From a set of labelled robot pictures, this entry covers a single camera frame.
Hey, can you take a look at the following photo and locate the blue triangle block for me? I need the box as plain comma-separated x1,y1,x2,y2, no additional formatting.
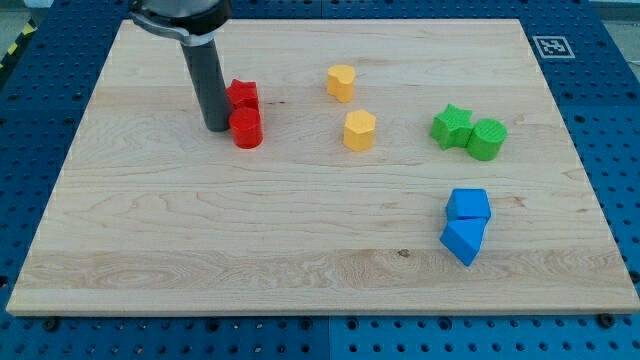
440,218,488,266

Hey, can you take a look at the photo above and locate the wooden board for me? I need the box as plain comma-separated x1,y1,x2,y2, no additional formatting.
7,19,639,317

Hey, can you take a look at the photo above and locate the yellow hexagon block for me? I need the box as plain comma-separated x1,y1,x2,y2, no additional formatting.
343,109,377,151

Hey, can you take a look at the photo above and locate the red cylinder block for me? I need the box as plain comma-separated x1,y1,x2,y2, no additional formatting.
229,107,263,149

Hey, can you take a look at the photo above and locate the yellow heart block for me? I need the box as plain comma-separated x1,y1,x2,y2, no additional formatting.
327,64,356,103

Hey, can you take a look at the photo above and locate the red star block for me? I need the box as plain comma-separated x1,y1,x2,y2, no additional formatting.
226,79,259,110

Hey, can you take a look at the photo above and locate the green star block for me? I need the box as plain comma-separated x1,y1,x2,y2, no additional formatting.
430,104,473,150

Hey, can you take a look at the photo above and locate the blue cube block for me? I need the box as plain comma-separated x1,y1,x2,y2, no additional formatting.
445,188,492,220

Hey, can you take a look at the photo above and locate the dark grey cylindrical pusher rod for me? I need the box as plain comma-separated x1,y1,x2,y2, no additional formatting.
182,40,231,132

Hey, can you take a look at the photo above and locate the green cylinder block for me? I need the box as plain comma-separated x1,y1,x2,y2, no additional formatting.
466,118,508,161

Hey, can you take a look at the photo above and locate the white fiducial marker tag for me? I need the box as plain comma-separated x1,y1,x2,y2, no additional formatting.
533,35,575,59

